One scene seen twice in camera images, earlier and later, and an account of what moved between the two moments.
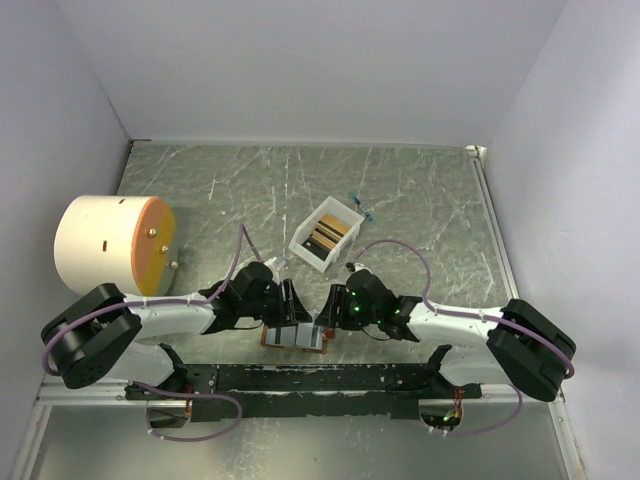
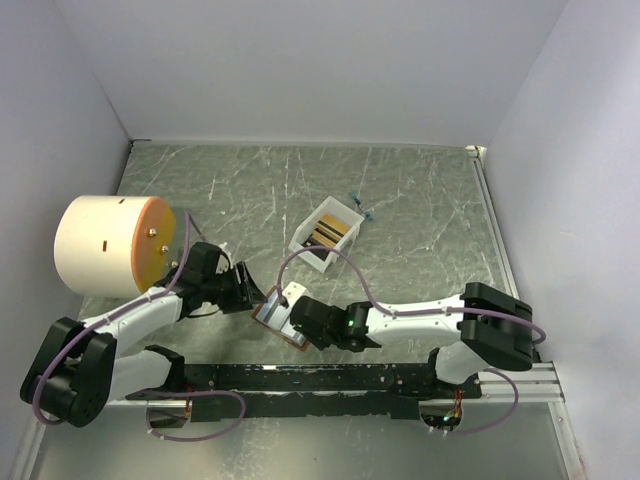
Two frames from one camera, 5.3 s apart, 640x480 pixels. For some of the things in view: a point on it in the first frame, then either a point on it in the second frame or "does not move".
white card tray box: [319, 239] does not move
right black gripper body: [350, 314] to [322, 340]
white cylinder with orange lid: [129, 241] does not move
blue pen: [367, 214] does not move
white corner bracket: [476, 151] does not move
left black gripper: [299, 314] to [243, 293]
